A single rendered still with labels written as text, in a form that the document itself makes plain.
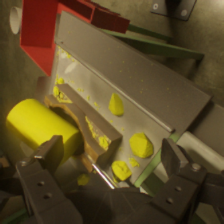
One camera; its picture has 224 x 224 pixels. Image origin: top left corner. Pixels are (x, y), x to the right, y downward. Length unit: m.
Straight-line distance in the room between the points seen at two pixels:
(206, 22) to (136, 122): 1.07
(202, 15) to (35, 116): 1.16
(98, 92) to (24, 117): 0.12
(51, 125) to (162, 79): 0.17
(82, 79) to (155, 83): 0.15
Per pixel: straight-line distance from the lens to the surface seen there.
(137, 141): 0.23
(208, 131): 0.26
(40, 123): 0.27
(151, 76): 0.22
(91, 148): 0.26
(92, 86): 0.29
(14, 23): 2.67
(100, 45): 0.28
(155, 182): 0.25
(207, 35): 1.24
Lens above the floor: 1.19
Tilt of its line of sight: 46 degrees down
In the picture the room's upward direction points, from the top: 107 degrees counter-clockwise
